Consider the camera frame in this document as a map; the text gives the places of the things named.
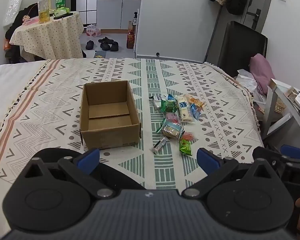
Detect yellow liquid bottle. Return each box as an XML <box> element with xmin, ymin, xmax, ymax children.
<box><xmin>37</xmin><ymin>0</ymin><xmax>52</xmax><ymax>24</ymax></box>

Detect pink pack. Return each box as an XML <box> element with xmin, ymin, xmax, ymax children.
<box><xmin>86</xmin><ymin>24</ymin><xmax>102</xmax><ymax>37</ymax></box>

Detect table with dotted cloth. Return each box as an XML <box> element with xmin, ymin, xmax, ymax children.
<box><xmin>9</xmin><ymin>11</ymin><xmax>84</xmax><ymax>62</ymax></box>

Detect small pink orange packet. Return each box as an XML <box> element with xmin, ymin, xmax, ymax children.
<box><xmin>180</xmin><ymin>131</ymin><xmax>195</xmax><ymax>142</ymax></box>

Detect green dotted snack packet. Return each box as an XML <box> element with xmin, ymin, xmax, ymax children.
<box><xmin>162</xmin><ymin>99</ymin><xmax>178</xmax><ymax>113</ymax></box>

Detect dark clothes pile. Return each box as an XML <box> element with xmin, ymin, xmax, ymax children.
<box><xmin>4</xmin><ymin>4</ymin><xmax>38</xmax><ymax>63</ymax></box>

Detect white side table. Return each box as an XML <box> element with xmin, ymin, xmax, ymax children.
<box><xmin>262</xmin><ymin>78</ymin><xmax>300</xmax><ymax>150</ymax></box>

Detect black leaning panel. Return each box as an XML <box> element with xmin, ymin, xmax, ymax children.
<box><xmin>204</xmin><ymin>21</ymin><xmax>268</xmax><ymax>78</ymax></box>

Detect small silver snack packet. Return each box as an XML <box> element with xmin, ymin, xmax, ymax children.
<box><xmin>151</xmin><ymin>137</ymin><xmax>170</xmax><ymax>154</ymax></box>

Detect flat black item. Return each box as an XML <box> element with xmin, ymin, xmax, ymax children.
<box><xmin>53</xmin><ymin>12</ymin><xmax>74</xmax><ymax>20</ymax></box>

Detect white bed sheet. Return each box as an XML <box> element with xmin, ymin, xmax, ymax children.
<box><xmin>0</xmin><ymin>60</ymin><xmax>49</xmax><ymax>240</ymax></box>

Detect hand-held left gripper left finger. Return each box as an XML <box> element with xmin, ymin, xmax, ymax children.
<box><xmin>22</xmin><ymin>148</ymin><xmax>115</xmax><ymax>198</ymax></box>

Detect clear cracker packet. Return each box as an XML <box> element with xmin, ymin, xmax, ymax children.
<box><xmin>157</xmin><ymin>119</ymin><xmax>185</xmax><ymax>139</ymax></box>

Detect green tissue pack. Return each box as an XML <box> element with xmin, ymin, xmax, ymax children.
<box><xmin>54</xmin><ymin>7</ymin><xmax>70</xmax><ymax>17</ymax></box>

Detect orange biscuit packet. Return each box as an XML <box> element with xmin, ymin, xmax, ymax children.
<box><xmin>189</xmin><ymin>95</ymin><xmax>205</xmax><ymax>108</ymax></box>

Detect pink pillow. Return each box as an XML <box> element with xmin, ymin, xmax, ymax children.
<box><xmin>250</xmin><ymin>53</ymin><xmax>275</xmax><ymax>95</ymax></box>

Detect red bottle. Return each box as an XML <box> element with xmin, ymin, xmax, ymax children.
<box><xmin>126</xmin><ymin>20</ymin><xmax>137</xmax><ymax>49</ymax></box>

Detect pink cartoon item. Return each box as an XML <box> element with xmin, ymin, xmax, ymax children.
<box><xmin>22</xmin><ymin>15</ymin><xmax>39</xmax><ymax>25</ymax></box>

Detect bright green snack packet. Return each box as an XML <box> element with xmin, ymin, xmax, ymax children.
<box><xmin>179</xmin><ymin>139</ymin><xmax>193</xmax><ymax>157</ymax></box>

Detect brown cardboard box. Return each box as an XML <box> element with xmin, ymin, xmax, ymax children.
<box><xmin>79</xmin><ymin>80</ymin><xmax>142</xmax><ymax>150</ymax></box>

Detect long white cake packet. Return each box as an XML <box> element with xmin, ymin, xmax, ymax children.
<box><xmin>175</xmin><ymin>95</ymin><xmax>196</xmax><ymax>125</ymax></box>

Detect white kitchen cabinet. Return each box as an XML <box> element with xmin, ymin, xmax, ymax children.
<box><xmin>96</xmin><ymin>0</ymin><xmax>142</xmax><ymax>30</ymax></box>

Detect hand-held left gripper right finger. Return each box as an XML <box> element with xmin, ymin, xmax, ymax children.
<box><xmin>181</xmin><ymin>147</ymin><xmax>280</xmax><ymax>198</ymax></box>

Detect clear plastic bag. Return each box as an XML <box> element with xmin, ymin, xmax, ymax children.
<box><xmin>4</xmin><ymin>0</ymin><xmax>24</xmax><ymax>27</ymax></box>

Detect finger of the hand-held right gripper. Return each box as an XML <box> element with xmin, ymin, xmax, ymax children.
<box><xmin>280</xmin><ymin>144</ymin><xmax>300</xmax><ymax>160</ymax></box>
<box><xmin>252</xmin><ymin>146</ymin><xmax>287</xmax><ymax>167</ymax></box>

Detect white plastic bag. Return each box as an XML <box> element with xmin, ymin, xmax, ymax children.
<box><xmin>236</xmin><ymin>69</ymin><xmax>267</xmax><ymax>103</ymax></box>

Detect clear plastic wrapper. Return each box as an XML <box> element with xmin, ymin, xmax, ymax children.
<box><xmin>152</xmin><ymin>94</ymin><xmax>168</xmax><ymax>113</ymax></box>

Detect blue snack packet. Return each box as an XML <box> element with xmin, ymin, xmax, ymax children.
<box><xmin>190</xmin><ymin>104</ymin><xmax>203</xmax><ymax>120</ymax></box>

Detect pink snack packet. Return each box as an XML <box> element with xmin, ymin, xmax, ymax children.
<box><xmin>165</xmin><ymin>112</ymin><xmax>182</xmax><ymax>125</ymax></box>

